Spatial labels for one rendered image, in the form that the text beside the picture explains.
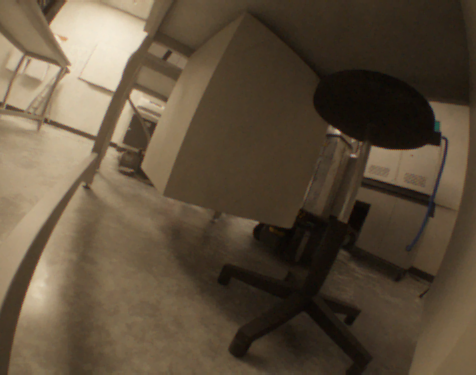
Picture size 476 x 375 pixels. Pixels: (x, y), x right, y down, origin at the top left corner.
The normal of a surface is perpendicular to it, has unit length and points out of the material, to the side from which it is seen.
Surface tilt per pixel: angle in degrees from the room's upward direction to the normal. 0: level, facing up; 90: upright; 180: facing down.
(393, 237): 90
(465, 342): 90
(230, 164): 90
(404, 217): 90
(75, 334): 0
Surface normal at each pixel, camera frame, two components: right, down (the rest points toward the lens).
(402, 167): -0.76, -0.28
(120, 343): 0.37, -0.93
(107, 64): 0.53, 0.24
